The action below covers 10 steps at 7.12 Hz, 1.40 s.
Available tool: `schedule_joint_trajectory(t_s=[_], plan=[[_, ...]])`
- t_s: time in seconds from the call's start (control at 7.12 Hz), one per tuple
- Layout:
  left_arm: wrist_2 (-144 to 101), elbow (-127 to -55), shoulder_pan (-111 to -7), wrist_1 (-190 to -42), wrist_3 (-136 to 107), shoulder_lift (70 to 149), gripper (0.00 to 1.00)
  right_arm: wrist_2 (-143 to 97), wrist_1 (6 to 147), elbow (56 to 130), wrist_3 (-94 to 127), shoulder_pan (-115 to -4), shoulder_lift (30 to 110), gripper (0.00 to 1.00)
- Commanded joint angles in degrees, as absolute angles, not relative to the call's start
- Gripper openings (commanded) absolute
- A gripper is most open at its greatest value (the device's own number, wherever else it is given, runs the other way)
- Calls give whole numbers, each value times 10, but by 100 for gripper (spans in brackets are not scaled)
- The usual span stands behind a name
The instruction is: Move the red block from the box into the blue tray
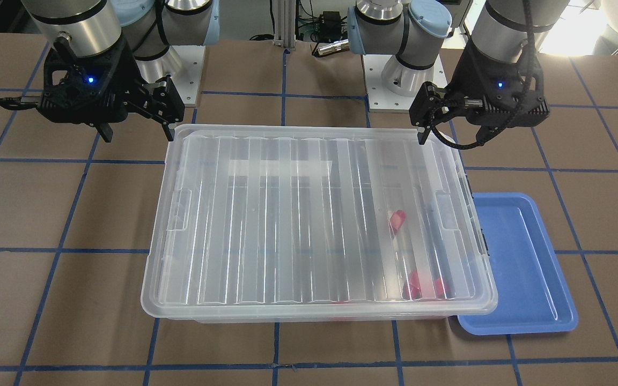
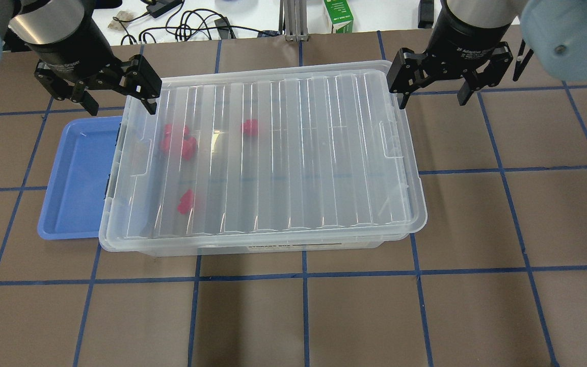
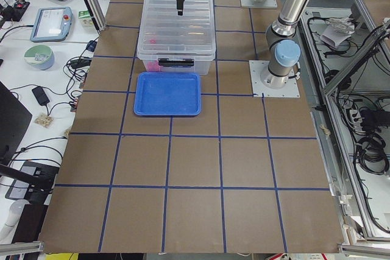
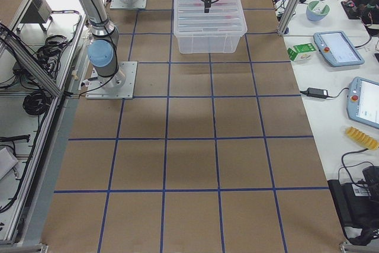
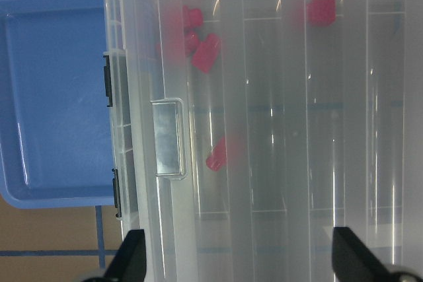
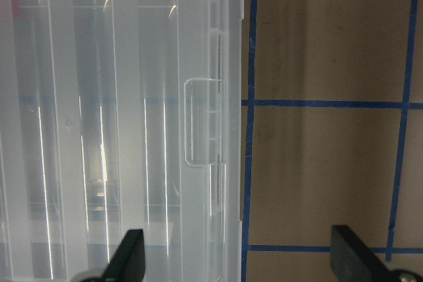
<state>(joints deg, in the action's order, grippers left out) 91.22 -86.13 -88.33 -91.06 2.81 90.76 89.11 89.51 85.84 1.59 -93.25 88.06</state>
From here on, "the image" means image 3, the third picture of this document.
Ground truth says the clear plastic storage box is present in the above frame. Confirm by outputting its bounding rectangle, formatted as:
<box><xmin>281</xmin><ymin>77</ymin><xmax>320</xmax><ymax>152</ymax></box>
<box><xmin>136</xmin><ymin>0</ymin><xmax>217</xmax><ymax>76</ymax></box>

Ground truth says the blue plastic tray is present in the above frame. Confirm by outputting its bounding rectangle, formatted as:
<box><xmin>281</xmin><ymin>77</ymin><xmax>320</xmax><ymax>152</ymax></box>
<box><xmin>133</xmin><ymin>72</ymin><xmax>202</xmax><ymax>117</ymax></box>

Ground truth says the green and white carton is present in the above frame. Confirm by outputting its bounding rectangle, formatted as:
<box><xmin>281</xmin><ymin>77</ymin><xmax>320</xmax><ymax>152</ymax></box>
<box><xmin>77</xmin><ymin>10</ymin><xmax>94</xmax><ymax>27</ymax></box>

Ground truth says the blue teach pendant near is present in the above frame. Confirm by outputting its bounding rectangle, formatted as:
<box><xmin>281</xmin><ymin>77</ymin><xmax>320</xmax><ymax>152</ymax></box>
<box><xmin>30</xmin><ymin>7</ymin><xmax>73</xmax><ymax>43</ymax></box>

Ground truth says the green blue bowl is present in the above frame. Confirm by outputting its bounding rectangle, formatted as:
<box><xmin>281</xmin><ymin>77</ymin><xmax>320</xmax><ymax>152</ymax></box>
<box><xmin>24</xmin><ymin>45</ymin><xmax>55</xmax><ymax>70</ymax></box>

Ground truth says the black power adapter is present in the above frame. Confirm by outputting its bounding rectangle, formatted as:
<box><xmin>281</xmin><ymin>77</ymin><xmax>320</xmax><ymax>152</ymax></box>
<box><xmin>32</xmin><ymin>86</ymin><xmax>50</xmax><ymax>106</ymax></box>

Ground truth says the black monitor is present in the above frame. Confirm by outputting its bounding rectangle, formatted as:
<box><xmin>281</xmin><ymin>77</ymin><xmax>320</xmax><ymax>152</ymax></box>
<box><xmin>0</xmin><ymin>83</ymin><xmax>32</xmax><ymax>165</ymax></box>

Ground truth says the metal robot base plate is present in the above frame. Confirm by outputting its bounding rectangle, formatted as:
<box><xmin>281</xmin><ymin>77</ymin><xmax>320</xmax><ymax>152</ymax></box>
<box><xmin>249</xmin><ymin>60</ymin><xmax>300</xmax><ymax>98</ymax></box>

